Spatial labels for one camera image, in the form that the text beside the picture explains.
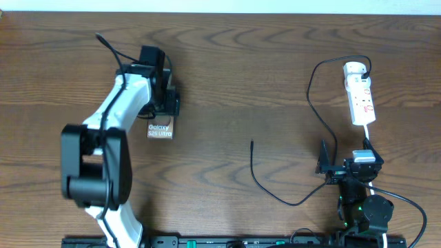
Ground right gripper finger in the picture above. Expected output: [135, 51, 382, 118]
[316, 140, 331, 169]
[362, 138, 383, 162]

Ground black USB charging cable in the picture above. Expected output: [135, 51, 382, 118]
[249, 54, 373, 207]

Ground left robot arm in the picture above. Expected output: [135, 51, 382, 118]
[61, 64, 178, 247]

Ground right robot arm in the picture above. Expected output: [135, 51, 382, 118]
[316, 139, 393, 247]

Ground white USB charger adapter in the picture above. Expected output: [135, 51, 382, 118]
[343, 61, 367, 77]

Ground white power strip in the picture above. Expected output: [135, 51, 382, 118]
[345, 74, 376, 126]

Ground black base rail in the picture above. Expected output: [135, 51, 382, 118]
[61, 236, 407, 248]

